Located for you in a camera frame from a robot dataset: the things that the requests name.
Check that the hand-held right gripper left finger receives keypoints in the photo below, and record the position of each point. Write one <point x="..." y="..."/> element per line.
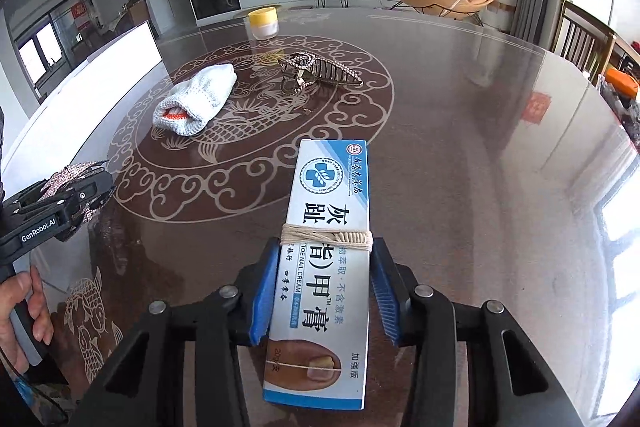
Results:
<point x="265" y="292"/>

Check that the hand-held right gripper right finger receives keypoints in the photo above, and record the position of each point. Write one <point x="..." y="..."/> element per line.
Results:
<point x="385" y="302"/>

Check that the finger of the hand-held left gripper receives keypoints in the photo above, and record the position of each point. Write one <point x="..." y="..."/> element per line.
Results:
<point x="90" y="192"/>
<point x="27" y="197"/>

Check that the silver rhinestone hair claw clip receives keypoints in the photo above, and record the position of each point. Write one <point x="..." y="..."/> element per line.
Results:
<point x="60" y="177"/>

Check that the blue and white medicine box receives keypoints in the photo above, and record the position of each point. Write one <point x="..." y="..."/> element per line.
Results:
<point x="325" y="207"/>

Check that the white foam board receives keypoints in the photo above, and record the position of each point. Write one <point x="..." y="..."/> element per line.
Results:
<point x="100" y="67"/>

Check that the white knit glove orange cuff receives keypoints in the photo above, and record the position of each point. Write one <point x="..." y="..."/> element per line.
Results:
<point x="200" y="97"/>

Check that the gold rhinestone hair claw clip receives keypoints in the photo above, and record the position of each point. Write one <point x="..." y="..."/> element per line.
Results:
<point x="300" y="72"/>

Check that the person's left hand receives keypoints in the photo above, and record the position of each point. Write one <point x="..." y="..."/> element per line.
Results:
<point x="40" y="307"/>

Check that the red paper window decoration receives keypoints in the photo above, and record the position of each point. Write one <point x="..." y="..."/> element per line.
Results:
<point x="79" y="9"/>

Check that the brown wooden cabinet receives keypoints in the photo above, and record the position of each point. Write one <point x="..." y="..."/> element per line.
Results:
<point x="137" y="12"/>

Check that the white jar with yellow lid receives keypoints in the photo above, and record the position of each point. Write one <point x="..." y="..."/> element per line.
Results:
<point x="263" y="24"/>

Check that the orange bag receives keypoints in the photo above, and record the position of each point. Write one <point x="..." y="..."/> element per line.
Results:
<point x="622" y="82"/>

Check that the wooden dining chair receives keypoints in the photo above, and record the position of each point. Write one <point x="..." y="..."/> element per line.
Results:
<point x="580" y="37"/>

